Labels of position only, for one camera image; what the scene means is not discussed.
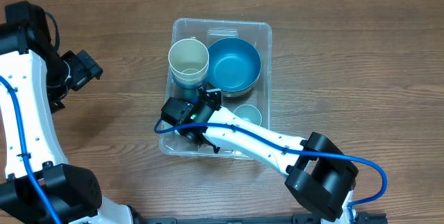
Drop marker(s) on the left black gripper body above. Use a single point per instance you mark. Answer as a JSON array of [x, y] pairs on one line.
[[71, 71]]

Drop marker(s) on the cream bowl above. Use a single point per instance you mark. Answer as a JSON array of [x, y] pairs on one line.
[[239, 93]]

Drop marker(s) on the dark blue tall cup back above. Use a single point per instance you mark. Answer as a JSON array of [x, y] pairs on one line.
[[192, 85]]

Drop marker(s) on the dark blue tall cup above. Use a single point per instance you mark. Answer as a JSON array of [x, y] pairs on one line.
[[191, 95], [192, 85]]

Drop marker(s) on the cream tall cup front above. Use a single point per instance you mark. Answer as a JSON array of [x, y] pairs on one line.
[[190, 75]]

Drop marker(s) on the cream tall cup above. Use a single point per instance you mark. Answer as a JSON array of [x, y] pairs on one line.
[[190, 75], [188, 53]]

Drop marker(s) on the grey small cup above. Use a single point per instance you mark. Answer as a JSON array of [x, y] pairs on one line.
[[249, 113]]

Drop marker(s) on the dark blue bowl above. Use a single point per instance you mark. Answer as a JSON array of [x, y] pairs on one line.
[[234, 65]]

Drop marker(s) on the cream tall cup back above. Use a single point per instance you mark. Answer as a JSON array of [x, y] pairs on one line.
[[188, 53]]

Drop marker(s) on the dark blue tall cup front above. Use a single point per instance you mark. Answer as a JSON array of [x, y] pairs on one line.
[[191, 95]]

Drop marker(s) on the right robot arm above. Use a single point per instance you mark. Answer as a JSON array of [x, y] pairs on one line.
[[317, 174]]

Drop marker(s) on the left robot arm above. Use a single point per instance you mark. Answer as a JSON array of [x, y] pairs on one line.
[[41, 185]]

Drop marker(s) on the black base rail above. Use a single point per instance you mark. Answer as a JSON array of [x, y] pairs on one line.
[[363, 217]]

